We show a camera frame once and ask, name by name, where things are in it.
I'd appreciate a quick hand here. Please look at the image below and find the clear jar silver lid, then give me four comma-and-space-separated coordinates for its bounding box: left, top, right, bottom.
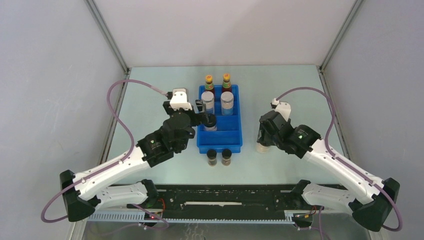
201, 91, 215, 114
220, 91, 234, 116

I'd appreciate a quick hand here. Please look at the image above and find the small pepper jar right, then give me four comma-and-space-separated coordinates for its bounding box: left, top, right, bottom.
221, 148, 232, 166

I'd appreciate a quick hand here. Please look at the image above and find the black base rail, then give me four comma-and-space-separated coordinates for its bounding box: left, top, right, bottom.
141, 184, 317, 221

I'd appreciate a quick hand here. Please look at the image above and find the small pepper jar left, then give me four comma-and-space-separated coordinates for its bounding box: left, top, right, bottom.
206, 149, 217, 167

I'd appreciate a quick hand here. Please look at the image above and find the aluminium frame front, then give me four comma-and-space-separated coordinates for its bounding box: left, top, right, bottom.
76, 188, 379, 225

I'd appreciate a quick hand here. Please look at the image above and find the blue compartment tray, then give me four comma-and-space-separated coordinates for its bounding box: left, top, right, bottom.
196, 84, 243, 154

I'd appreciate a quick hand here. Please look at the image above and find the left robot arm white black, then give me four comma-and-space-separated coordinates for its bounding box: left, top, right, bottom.
59, 101, 217, 222

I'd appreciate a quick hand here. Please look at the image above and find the small pepper jar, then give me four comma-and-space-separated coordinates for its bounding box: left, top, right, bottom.
221, 148, 232, 166
206, 149, 217, 167

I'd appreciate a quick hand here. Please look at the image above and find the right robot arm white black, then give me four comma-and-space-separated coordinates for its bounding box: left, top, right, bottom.
257, 110, 403, 232

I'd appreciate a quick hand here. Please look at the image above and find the red sauce bottle yellow cap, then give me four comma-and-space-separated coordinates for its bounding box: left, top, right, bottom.
221, 73, 232, 93

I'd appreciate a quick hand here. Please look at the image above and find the white spice jar black lid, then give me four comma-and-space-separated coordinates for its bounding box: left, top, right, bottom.
256, 142, 271, 154
202, 113, 217, 132

